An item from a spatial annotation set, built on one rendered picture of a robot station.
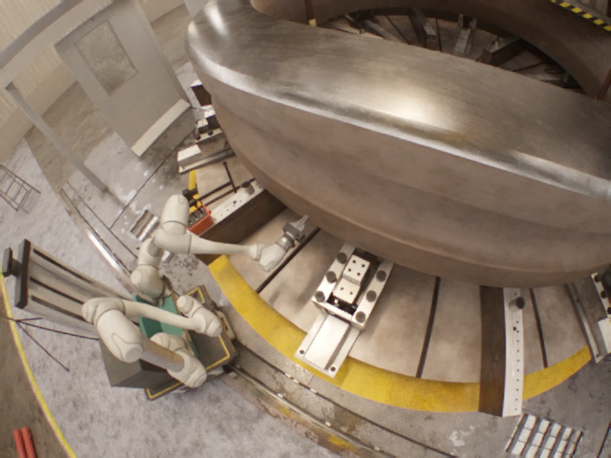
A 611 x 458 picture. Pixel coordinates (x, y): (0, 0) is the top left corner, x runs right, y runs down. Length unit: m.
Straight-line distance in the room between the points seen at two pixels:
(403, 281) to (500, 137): 1.46
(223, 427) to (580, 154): 2.80
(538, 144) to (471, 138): 0.24
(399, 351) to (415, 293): 0.44
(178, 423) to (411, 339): 2.11
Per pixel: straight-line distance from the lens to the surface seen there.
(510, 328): 1.89
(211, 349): 2.25
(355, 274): 1.55
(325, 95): 0.95
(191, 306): 1.54
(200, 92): 4.08
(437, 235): 1.36
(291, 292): 2.12
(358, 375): 2.30
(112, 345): 1.11
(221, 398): 2.57
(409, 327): 2.04
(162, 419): 2.94
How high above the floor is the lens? 2.30
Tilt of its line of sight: 60 degrees down
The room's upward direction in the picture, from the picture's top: 19 degrees counter-clockwise
